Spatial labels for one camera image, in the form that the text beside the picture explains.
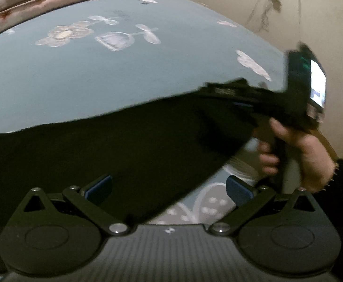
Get person's right hand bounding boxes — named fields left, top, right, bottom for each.
left=259, top=119, right=336, bottom=193

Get black pants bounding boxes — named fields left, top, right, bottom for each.
left=0, top=79, right=258, bottom=275

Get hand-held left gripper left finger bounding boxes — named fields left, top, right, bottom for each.
left=19, top=175, right=130, bottom=236

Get black hanging cable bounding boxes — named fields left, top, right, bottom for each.
left=246, top=0, right=282, bottom=33

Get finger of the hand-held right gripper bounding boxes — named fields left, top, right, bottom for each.
left=204, top=78, right=266, bottom=100
left=232, top=101, right=258, bottom=118

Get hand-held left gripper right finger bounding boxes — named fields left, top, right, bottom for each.
left=209, top=176, right=322, bottom=237

